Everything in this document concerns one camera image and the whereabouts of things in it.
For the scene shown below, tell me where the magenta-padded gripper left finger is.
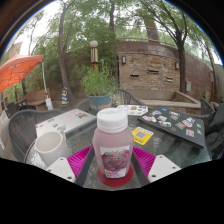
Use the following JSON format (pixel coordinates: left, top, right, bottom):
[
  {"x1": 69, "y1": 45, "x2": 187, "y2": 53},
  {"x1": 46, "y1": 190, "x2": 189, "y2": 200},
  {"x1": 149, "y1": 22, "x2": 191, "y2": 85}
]
[{"x1": 46, "y1": 145, "x2": 97, "y2": 187}]

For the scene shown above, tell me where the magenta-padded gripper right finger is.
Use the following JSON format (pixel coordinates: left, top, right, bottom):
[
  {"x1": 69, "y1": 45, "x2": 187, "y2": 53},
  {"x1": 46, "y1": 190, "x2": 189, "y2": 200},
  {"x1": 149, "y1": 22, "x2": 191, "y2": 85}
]
[{"x1": 130, "y1": 146, "x2": 183, "y2": 187}]

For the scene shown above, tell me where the pink drink bottle white cap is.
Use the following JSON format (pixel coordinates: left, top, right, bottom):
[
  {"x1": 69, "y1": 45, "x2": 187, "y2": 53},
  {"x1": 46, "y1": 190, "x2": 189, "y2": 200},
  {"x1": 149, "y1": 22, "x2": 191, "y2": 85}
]
[{"x1": 91, "y1": 107, "x2": 135, "y2": 179}]

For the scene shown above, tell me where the white ceramic cup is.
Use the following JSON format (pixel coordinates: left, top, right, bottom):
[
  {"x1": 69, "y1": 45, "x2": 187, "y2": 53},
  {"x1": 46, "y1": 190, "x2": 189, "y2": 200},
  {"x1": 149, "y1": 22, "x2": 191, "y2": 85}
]
[{"x1": 34, "y1": 130, "x2": 69, "y2": 167}]

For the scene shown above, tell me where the yellow square card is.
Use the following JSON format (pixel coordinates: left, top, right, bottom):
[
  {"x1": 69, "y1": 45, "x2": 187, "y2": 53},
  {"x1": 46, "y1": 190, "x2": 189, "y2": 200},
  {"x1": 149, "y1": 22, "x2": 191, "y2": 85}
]
[{"x1": 131, "y1": 126, "x2": 155, "y2": 146}]

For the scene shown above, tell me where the silver laptop with stickers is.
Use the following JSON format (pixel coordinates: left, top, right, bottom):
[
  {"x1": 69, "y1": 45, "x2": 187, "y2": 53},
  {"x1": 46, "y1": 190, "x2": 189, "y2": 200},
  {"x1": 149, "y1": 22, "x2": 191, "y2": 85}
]
[{"x1": 35, "y1": 108, "x2": 98, "y2": 138}]

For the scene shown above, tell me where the flat round red coaster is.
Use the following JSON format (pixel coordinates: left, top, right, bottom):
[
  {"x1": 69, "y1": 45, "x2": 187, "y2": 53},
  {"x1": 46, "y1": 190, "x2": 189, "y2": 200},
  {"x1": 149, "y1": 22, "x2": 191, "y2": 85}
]
[{"x1": 97, "y1": 163, "x2": 135, "y2": 188}]

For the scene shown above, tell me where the grey mesh patio chair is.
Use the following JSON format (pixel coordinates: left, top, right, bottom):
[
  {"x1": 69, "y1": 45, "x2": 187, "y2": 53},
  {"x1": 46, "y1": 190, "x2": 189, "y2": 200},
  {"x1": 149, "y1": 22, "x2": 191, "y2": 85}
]
[
  {"x1": 8, "y1": 108, "x2": 64, "y2": 163},
  {"x1": 76, "y1": 88, "x2": 148, "y2": 113}
]

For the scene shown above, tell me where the white umbrella base box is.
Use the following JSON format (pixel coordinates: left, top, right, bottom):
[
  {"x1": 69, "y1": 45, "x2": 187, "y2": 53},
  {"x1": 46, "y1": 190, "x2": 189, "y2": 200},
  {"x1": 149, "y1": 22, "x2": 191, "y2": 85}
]
[{"x1": 44, "y1": 97, "x2": 54, "y2": 111}]

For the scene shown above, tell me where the blue yellow striped cone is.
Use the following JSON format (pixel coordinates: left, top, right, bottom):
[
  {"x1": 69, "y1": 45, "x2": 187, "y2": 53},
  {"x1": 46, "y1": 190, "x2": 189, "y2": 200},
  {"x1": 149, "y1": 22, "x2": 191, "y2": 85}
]
[{"x1": 60, "y1": 87, "x2": 70, "y2": 105}]

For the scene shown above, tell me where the group of dark patio chairs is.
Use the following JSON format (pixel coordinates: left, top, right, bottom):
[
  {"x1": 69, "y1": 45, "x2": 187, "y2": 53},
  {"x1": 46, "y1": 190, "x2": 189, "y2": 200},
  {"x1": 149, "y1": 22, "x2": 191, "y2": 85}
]
[{"x1": 4, "y1": 98, "x2": 36, "y2": 118}]

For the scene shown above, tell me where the wooden bench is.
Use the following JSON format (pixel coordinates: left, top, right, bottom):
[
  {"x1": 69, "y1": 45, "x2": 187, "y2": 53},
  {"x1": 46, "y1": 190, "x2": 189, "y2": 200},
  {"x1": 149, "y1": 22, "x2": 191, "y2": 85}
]
[{"x1": 21, "y1": 88, "x2": 51, "y2": 108}]

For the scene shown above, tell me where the green plant in teal pot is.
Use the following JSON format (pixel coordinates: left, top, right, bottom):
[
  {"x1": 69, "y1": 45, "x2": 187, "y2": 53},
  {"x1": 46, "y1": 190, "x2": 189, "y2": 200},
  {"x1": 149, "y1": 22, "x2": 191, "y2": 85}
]
[{"x1": 80, "y1": 59, "x2": 118, "y2": 113}]

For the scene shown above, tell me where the orange patio umbrella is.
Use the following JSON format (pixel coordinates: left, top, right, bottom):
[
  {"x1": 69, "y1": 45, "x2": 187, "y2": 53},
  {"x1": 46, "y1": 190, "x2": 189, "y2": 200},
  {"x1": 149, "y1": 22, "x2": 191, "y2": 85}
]
[{"x1": 0, "y1": 53, "x2": 45, "y2": 94}]

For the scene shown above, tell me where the wooden lamp post white globe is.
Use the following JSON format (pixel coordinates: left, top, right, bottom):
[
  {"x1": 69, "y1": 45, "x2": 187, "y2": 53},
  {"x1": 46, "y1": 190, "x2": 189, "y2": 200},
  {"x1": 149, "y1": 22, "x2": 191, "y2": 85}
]
[{"x1": 89, "y1": 39, "x2": 100, "y2": 71}]

